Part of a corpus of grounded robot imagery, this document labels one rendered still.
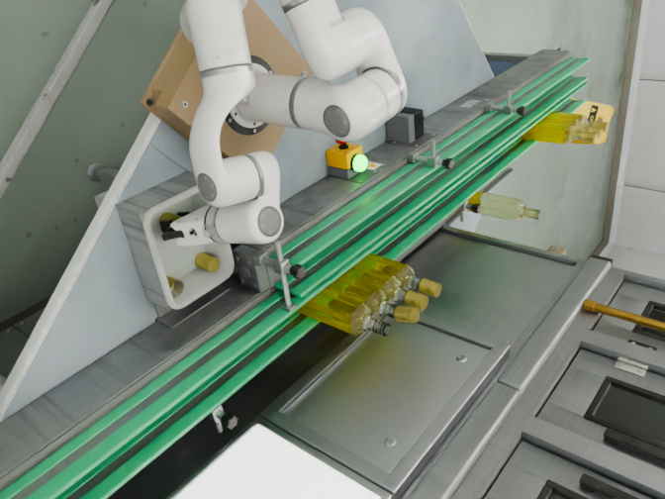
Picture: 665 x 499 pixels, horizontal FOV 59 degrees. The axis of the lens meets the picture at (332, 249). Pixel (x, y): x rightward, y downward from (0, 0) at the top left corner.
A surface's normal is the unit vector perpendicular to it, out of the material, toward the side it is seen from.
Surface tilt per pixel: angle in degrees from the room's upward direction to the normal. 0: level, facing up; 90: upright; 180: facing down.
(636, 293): 90
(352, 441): 90
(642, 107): 90
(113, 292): 0
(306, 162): 0
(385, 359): 90
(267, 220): 15
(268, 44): 0
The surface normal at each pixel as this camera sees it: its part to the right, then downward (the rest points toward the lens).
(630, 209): -0.63, 0.45
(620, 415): -0.11, -0.86
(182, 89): 0.77, 0.25
